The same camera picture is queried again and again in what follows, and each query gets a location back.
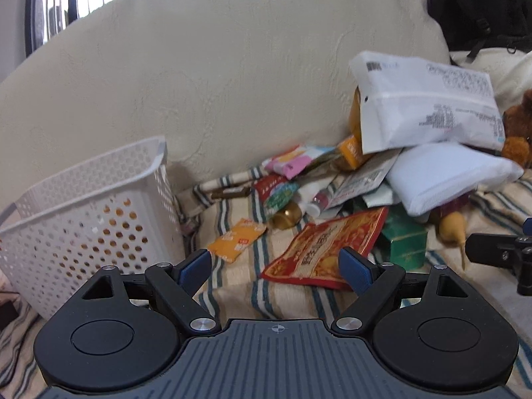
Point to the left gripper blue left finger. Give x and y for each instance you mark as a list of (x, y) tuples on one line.
[(173, 287)]

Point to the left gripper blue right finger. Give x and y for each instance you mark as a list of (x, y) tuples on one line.
[(376, 288)]

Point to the green carton box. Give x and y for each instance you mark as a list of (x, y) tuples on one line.
[(402, 241)]

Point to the red walnut snack bag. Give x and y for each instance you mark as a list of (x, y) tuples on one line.
[(312, 258)]

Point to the orange sachet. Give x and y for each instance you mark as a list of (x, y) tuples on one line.
[(233, 243)]

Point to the striped bed sheet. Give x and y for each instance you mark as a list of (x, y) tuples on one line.
[(236, 290)]

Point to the white perforated plastic basket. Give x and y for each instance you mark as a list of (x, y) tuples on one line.
[(30, 225)]

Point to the gold round jar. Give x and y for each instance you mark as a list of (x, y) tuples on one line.
[(288, 217)]

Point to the white soft pad pack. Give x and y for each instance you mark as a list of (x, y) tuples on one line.
[(430, 175)]

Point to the brown white plush toy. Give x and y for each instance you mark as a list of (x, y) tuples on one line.
[(518, 127)]

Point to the green crumpled snack wrapper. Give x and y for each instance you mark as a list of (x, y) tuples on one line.
[(274, 192)]

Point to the orange small box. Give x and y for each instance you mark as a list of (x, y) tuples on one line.
[(351, 156)]

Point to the pink snack pouch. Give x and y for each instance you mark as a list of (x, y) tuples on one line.
[(292, 162)]

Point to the white printed plastic package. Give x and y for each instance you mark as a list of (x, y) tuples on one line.
[(409, 101)]

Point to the large cream embossed cushion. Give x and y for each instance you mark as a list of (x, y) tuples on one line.
[(228, 83)]

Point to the black bag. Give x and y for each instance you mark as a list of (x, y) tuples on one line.
[(474, 25)]

